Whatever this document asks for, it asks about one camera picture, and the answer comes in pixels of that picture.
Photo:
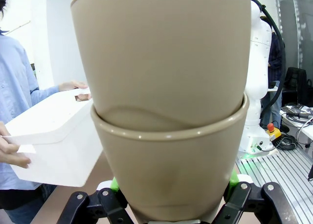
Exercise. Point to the person in light blue shirt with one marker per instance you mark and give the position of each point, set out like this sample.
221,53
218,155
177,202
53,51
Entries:
14,74

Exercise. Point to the red yellow emergency stop button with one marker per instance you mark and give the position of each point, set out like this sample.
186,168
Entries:
271,127

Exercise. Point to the tan plastic cup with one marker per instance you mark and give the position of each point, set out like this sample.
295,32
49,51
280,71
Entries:
171,172
161,62

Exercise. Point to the person's right hand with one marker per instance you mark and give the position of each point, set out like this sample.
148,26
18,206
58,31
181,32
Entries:
9,155

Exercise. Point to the black tripod leg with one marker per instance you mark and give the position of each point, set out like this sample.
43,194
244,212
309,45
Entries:
308,171

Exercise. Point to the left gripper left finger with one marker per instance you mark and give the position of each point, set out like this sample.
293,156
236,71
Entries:
97,204

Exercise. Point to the person in dark clothes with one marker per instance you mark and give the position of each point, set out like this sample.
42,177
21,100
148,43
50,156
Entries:
275,57

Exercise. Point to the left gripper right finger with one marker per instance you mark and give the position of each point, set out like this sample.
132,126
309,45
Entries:
256,202

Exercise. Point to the ribbed aluminium base plate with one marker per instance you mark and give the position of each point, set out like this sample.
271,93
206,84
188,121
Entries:
281,170

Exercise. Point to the person's left hand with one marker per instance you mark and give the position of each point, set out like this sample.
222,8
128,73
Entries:
71,85

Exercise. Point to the black office chair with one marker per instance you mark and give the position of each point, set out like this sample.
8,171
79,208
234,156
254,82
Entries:
296,82

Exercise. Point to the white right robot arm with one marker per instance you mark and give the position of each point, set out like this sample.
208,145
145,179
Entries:
256,74

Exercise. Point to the white plastic basket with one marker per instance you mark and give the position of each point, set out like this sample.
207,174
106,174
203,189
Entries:
53,136

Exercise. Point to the person's left forearm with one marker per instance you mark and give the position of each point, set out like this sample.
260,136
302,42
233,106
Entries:
45,94

